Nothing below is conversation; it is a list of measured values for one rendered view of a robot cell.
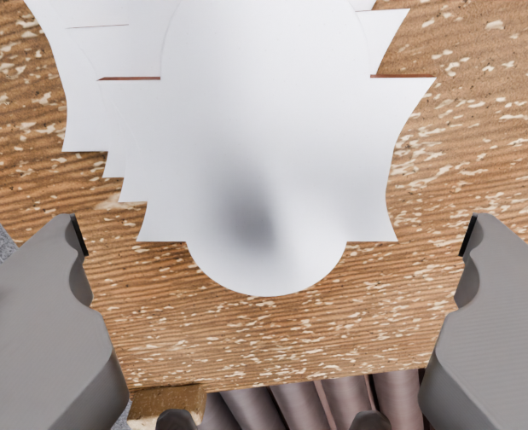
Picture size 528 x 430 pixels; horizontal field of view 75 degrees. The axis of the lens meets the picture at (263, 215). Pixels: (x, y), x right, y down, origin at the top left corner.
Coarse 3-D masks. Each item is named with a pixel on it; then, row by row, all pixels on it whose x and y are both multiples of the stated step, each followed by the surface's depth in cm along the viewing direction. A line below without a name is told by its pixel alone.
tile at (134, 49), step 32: (128, 0) 12; (160, 0) 12; (96, 32) 13; (128, 32) 13; (160, 32) 13; (384, 32) 13; (96, 64) 13; (128, 64) 13; (128, 128) 15; (128, 160) 15; (128, 192) 16
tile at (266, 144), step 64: (192, 0) 11; (256, 0) 11; (320, 0) 11; (192, 64) 12; (256, 64) 12; (320, 64) 12; (192, 128) 14; (256, 128) 14; (320, 128) 14; (384, 128) 14; (192, 192) 15; (256, 192) 15; (320, 192) 15; (384, 192) 15; (192, 256) 17; (256, 256) 17; (320, 256) 17
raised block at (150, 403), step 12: (144, 396) 28; (156, 396) 28; (168, 396) 28; (180, 396) 28; (192, 396) 27; (204, 396) 28; (132, 408) 28; (144, 408) 27; (156, 408) 27; (168, 408) 27; (180, 408) 27; (192, 408) 26; (204, 408) 28; (132, 420) 27; (144, 420) 27; (156, 420) 26
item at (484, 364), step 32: (480, 224) 10; (480, 256) 9; (512, 256) 9; (480, 288) 8; (512, 288) 8; (448, 320) 7; (480, 320) 7; (512, 320) 7; (448, 352) 6; (480, 352) 6; (512, 352) 6; (448, 384) 6; (480, 384) 6; (512, 384) 6; (448, 416) 6; (480, 416) 6; (512, 416) 5
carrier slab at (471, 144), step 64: (0, 0) 14; (384, 0) 14; (448, 0) 14; (512, 0) 14; (0, 64) 16; (384, 64) 16; (448, 64) 16; (512, 64) 15; (0, 128) 17; (64, 128) 17; (448, 128) 17; (512, 128) 17; (0, 192) 19; (64, 192) 19; (448, 192) 19; (512, 192) 19; (128, 256) 22; (384, 256) 21; (448, 256) 21; (128, 320) 25; (192, 320) 24; (256, 320) 24; (320, 320) 24; (384, 320) 24; (128, 384) 29; (192, 384) 29; (256, 384) 28
